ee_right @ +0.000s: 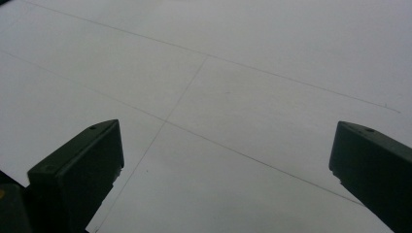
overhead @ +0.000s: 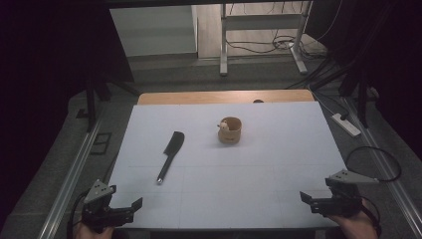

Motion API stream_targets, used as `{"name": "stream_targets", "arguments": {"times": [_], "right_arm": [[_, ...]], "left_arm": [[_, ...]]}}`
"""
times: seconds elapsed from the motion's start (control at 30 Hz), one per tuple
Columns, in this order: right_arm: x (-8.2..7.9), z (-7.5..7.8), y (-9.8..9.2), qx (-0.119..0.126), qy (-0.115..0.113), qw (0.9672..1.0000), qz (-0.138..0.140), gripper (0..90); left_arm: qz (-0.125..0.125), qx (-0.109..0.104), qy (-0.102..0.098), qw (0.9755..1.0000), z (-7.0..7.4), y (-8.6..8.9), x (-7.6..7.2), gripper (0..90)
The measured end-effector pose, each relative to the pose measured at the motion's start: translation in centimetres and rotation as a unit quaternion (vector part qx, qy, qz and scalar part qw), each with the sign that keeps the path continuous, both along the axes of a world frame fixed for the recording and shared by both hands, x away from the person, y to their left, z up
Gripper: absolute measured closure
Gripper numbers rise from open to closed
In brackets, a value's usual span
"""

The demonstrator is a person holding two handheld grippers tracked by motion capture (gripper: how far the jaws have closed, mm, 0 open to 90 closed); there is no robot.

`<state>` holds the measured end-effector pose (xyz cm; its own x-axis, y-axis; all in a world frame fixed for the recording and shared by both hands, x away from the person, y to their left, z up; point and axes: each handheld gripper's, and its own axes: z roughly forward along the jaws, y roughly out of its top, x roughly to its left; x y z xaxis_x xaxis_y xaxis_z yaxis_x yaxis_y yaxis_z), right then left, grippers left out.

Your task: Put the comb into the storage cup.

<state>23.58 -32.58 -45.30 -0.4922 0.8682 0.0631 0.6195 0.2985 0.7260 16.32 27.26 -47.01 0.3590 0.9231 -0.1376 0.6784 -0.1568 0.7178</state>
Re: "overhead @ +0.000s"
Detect looped black cable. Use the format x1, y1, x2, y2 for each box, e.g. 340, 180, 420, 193
344, 145, 403, 183

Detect white metal desk frame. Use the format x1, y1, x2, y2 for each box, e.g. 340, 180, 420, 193
219, 0, 314, 77

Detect white table mat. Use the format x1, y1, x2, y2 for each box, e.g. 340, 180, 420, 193
107, 101, 348, 230

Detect wooden table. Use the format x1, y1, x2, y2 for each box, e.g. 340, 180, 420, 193
136, 89, 316, 107

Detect aluminium floor rail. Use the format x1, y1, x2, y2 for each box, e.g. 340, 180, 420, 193
37, 118, 105, 239
342, 97, 422, 239

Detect black tripod stand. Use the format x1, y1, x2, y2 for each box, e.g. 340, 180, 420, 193
83, 74, 142, 133

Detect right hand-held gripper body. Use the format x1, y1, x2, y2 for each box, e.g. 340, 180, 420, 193
310, 168, 380, 219

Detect round wooden cup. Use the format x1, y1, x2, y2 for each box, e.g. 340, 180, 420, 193
217, 116, 243, 144

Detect black stand with cables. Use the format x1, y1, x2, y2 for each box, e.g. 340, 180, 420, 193
287, 54, 381, 129

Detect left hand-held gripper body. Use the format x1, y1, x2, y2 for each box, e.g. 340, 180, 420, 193
81, 178, 134, 234

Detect left hand-held gripper cable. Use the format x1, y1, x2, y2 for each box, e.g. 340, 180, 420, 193
67, 190, 92, 239

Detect person's left hand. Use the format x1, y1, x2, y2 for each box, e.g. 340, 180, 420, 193
74, 222, 115, 239

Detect black floor cables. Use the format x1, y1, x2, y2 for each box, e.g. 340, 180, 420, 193
225, 0, 344, 62

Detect person's right hand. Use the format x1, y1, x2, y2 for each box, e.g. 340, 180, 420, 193
327, 207, 380, 239

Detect white power strip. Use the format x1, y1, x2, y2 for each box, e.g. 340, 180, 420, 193
330, 113, 362, 138

